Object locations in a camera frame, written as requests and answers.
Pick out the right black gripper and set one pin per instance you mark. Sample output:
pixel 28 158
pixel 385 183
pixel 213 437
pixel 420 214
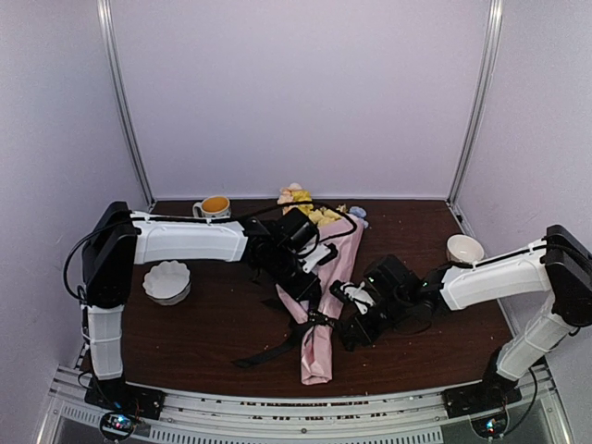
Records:
pixel 364 337

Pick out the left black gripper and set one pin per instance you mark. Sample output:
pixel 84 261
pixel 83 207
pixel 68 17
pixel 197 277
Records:
pixel 301 292

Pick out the peach fake flower stem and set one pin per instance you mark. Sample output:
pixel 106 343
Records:
pixel 288 194

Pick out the bright yellow fake flower stem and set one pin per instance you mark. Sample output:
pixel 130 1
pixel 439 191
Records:
pixel 299 196

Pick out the black ribbon gold lettering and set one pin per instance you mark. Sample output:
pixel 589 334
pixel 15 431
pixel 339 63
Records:
pixel 287 342

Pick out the purple wrapping paper sheet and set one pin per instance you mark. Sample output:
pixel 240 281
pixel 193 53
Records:
pixel 340 269

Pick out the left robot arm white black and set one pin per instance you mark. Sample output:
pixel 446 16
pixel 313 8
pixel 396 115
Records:
pixel 123 239

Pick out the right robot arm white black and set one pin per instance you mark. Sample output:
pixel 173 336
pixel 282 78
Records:
pixel 557 264

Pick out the white floral mug yellow inside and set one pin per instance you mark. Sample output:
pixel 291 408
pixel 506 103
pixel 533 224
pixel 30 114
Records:
pixel 212 207

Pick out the small white floral cup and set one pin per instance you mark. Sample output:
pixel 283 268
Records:
pixel 464 249

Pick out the white scalloped bowl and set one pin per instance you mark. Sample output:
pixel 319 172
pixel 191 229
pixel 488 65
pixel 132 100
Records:
pixel 168 283

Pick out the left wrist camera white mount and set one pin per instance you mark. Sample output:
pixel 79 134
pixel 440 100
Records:
pixel 321 255

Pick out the aluminium front rail frame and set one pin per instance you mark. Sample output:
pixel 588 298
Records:
pixel 417 416

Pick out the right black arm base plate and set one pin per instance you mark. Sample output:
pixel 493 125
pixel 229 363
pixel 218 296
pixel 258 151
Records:
pixel 477 398

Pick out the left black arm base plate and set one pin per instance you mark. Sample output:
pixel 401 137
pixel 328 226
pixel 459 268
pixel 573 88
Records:
pixel 146 403

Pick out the left aluminium corner post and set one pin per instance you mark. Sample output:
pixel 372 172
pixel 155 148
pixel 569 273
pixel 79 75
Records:
pixel 107 28

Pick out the aluminium corner post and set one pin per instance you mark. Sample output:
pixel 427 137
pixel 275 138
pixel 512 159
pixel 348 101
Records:
pixel 484 78
pixel 107 28

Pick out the right aluminium corner post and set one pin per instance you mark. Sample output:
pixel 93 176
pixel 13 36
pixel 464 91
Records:
pixel 484 78

